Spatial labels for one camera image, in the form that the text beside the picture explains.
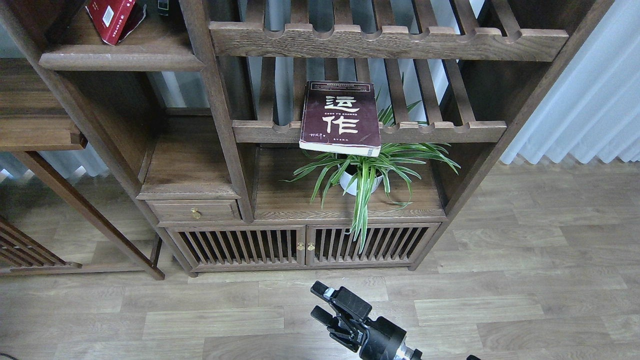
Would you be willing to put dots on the white plant pot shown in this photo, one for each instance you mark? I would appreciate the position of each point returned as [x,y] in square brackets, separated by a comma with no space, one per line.
[350,185]

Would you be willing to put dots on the red paperback book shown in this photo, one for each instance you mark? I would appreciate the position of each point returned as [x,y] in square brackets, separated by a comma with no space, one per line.
[114,20]

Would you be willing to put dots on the brass drawer knob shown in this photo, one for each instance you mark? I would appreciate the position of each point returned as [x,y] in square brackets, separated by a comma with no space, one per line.
[196,214]

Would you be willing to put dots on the dark maroon book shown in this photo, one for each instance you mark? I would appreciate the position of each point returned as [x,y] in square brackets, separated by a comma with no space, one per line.
[340,117]

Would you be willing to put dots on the white sheer curtain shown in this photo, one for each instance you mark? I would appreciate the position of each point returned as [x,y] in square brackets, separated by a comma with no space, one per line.
[593,109]

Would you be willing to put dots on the green spider plant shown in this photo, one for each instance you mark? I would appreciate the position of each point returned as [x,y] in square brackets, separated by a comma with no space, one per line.
[394,158]

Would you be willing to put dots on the small dark object top shelf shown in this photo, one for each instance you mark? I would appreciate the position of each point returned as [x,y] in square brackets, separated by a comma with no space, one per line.
[163,7]

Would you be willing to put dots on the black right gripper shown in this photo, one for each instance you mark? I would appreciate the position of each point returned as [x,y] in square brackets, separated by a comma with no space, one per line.
[378,339]

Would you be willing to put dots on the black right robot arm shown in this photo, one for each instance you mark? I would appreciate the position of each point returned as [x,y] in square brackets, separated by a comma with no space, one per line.
[415,355]

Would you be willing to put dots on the dark wooden bookshelf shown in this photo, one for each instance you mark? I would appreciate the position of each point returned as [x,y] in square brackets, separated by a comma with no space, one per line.
[202,109]

